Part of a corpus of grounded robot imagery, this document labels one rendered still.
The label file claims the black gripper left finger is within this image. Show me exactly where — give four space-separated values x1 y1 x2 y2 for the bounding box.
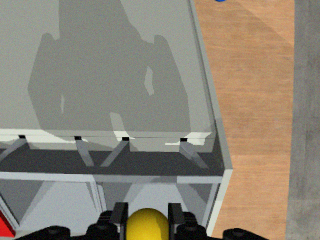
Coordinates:
14 202 128 240

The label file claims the yellow ball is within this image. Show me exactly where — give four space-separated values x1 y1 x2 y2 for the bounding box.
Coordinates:
126 208 169 240

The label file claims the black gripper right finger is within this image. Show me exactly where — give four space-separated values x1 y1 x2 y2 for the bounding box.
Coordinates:
168 203 269 240

